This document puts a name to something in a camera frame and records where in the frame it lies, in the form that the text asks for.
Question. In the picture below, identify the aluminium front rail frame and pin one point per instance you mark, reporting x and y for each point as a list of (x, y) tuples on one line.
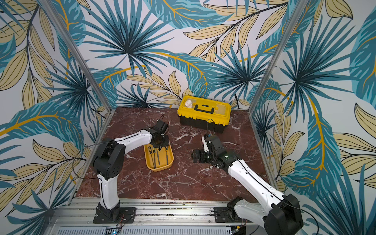
[(152, 217)]

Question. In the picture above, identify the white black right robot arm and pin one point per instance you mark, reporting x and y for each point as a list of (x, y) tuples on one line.
[(277, 213)]

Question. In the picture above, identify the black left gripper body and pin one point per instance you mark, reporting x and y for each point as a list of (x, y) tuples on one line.
[(164, 141)]

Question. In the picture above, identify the white tape roll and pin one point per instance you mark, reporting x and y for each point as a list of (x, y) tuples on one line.
[(189, 103)]

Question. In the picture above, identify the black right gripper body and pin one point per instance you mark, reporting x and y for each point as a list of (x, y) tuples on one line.
[(200, 156)]

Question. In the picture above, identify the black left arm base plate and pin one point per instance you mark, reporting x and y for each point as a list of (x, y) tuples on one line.
[(114, 216)]

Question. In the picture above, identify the yellow plastic storage tray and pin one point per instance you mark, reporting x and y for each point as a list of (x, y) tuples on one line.
[(163, 165)]

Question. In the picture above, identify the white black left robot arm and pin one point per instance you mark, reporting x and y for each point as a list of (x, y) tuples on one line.
[(109, 157)]

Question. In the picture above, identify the yellow black toolbox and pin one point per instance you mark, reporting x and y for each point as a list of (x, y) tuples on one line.
[(205, 114)]

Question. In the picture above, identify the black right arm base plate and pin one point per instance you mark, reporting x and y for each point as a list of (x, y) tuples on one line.
[(225, 215)]

